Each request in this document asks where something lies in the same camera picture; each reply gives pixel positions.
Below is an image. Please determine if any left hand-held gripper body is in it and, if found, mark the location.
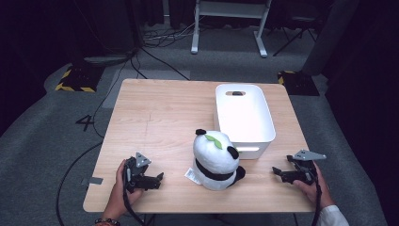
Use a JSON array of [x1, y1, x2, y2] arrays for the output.
[[123, 152, 152, 193]]

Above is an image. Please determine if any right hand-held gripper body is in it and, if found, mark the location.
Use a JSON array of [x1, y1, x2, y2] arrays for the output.
[[293, 149, 327, 185]]

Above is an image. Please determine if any panda plush toy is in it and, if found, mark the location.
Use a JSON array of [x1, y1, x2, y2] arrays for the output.
[[184, 128, 247, 191]]

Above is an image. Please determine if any white plastic storage bin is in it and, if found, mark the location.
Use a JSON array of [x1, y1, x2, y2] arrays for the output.
[[214, 83, 277, 160]]

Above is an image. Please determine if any person's right hand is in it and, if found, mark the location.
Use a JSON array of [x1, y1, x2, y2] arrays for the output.
[[293, 163, 335, 210]]

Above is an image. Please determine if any person's left hand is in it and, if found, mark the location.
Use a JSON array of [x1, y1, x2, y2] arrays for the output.
[[104, 159, 145, 220]]

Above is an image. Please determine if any grey round stand base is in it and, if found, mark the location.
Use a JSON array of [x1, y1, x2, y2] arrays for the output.
[[83, 54, 133, 66]]

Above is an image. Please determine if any black tripod stand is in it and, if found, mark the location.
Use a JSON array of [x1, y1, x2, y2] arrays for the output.
[[272, 15, 318, 57]]

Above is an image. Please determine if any grey curtain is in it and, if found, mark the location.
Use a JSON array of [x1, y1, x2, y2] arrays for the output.
[[300, 0, 360, 76]]

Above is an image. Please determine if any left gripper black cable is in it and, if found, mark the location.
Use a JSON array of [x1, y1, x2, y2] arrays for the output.
[[122, 164, 147, 226]]

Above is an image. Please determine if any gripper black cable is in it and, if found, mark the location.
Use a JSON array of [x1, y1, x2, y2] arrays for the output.
[[310, 169, 324, 226], [122, 164, 147, 226]]

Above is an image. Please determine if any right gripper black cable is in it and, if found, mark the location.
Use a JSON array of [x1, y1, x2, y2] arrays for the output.
[[310, 169, 324, 226]]

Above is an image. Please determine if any beaded bracelet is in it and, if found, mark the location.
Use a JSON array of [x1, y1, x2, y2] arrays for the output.
[[94, 218, 121, 226]]

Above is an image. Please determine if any thick black floor cable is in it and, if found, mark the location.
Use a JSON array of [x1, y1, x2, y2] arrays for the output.
[[56, 141, 104, 226]]

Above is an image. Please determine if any black yellow striped base plate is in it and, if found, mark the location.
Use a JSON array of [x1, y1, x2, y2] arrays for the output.
[[277, 70, 320, 97], [55, 64, 106, 93]]

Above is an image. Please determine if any thin black floor cable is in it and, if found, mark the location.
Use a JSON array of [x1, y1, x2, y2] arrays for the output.
[[92, 56, 140, 139]]

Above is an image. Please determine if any bundle of floor cables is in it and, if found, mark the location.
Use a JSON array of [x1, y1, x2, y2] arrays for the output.
[[142, 20, 197, 49]]

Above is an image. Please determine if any white metal desk frame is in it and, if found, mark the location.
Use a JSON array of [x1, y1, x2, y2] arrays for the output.
[[190, 0, 273, 58]]

